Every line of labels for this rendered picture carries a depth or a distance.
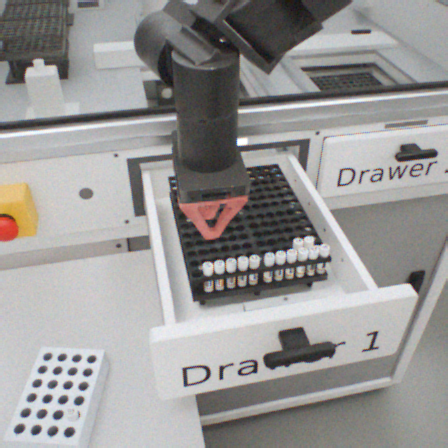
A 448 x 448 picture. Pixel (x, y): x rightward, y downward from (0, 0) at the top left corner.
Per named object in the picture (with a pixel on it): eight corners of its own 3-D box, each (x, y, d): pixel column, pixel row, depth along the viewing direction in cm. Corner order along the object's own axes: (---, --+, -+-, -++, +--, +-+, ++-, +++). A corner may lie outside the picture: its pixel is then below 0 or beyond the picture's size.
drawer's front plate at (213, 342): (395, 354, 57) (420, 293, 50) (158, 401, 52) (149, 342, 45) (389, 342, 59) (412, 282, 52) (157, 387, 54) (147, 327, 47)
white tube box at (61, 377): (84, 460, 53) (77, 445, 51) (12, 455, 53) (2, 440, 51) (109, 366, 63) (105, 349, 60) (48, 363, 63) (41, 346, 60)
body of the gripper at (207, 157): (230, 139, 52) (232, 76, 46) (250, 199, 44) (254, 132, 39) (171, 145, 51) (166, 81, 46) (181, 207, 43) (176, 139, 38)
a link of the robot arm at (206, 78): (190, 61, 36) (254, 46, 38) (153, 30, 40) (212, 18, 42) (193, 138, 40) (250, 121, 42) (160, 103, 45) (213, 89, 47)
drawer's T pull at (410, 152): (437, 158, 77) (440, 151, 76) (396, 163, 76) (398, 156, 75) (425, 147, 80) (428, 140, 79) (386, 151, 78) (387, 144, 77)
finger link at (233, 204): (233, 205, 56) (235, 138, 49) (246, 249, 51) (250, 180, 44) (176, 212, 55) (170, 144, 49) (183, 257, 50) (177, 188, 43)
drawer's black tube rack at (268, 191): (324, 293, 63) (331, 258, 58) (193, 315, 60) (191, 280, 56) (274, 195, 79) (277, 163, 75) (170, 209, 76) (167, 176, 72)
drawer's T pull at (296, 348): (335, 356, 48) (337, 348, 47) (264, 370, 46) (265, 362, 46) (322, 328, 50) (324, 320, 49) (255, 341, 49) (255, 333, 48)
